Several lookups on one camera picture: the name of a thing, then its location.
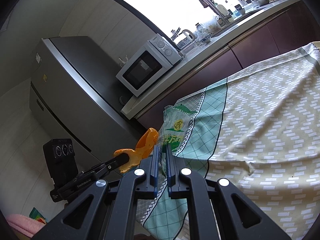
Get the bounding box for silver refrigerator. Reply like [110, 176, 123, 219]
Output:
[29, 36, 146, 168]

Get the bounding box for kitchen faucet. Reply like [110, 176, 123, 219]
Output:
[199, 0, 228, 24]

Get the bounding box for white microwave oven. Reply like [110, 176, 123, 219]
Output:
[116, 34, 182, 97]

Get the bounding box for clear green printed plastic bag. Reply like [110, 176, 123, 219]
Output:
[158, 104, 196, 178]

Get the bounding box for dark red kitchen cabinet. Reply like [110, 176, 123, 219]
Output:
[138, 1, 319, 129]

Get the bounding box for black camera module on gripper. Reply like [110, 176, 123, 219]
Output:
[43, 138, 79, 187]

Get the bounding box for green patterned tablecloth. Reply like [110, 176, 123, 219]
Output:
[135, 42, 320, 240]

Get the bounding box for teal basket with red packets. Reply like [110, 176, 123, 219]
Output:
[29, 207, 47, 224]

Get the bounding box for white electric kettle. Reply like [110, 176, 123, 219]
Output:
[174, 29, 196, 49]

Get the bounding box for blue white ceramic bowl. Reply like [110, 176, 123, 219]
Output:
[201, 35, 211, 44]

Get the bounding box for orange peel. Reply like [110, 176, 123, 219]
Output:
[113, 128, 159, 174]

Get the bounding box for pink sleeved left forearm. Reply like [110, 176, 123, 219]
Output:
[5, 214, 47, 239]

